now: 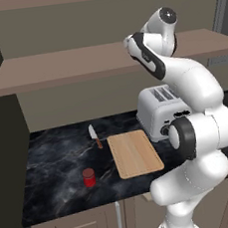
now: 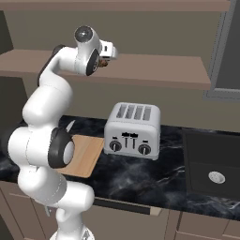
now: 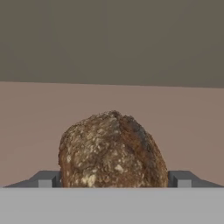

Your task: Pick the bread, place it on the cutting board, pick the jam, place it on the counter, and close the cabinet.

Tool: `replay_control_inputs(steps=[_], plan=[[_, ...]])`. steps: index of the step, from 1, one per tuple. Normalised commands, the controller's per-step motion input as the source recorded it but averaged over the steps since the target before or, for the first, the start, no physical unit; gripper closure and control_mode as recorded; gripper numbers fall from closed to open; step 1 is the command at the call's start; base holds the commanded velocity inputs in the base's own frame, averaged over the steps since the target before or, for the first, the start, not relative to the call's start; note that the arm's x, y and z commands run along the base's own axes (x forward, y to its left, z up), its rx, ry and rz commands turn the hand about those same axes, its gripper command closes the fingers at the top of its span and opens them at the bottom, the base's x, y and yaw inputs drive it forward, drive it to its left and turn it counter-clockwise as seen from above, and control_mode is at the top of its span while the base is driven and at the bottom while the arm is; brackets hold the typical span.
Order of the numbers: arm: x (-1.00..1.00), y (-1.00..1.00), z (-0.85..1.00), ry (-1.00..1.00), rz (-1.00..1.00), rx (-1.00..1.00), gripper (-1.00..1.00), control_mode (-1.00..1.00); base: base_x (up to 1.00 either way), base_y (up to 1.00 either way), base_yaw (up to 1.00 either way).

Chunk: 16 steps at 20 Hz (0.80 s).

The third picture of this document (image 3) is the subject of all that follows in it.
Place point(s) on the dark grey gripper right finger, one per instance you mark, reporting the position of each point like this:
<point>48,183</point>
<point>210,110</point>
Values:
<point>182,178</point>

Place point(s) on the brown crusty bread loaf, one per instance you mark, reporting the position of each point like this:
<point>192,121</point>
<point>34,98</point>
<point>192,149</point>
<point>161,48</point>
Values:
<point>112,151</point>

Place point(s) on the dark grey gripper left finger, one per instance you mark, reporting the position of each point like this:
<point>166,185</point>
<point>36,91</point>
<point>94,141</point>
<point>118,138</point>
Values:
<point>43,178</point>

